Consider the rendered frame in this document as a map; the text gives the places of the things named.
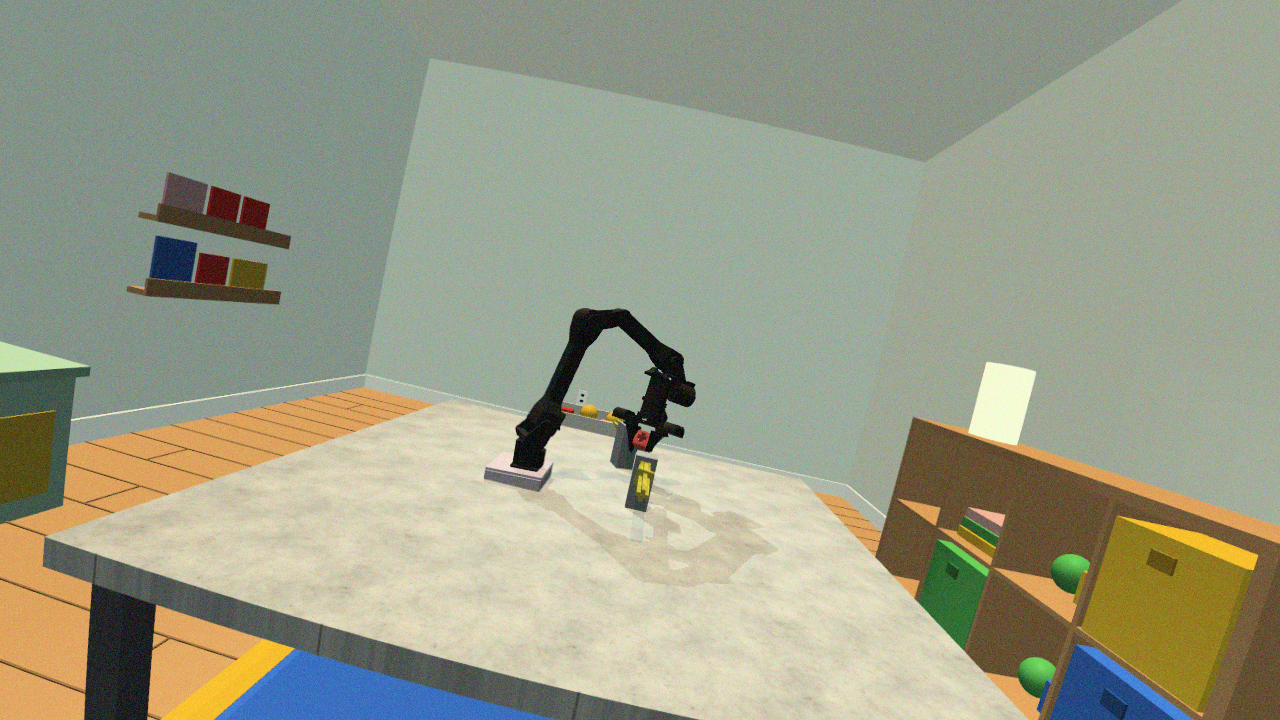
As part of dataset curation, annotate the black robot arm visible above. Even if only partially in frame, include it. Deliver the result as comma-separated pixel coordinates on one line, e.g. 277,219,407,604
509,307,696,471

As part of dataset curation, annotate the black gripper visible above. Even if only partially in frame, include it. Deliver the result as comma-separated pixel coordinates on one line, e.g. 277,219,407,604
612,393,685,454

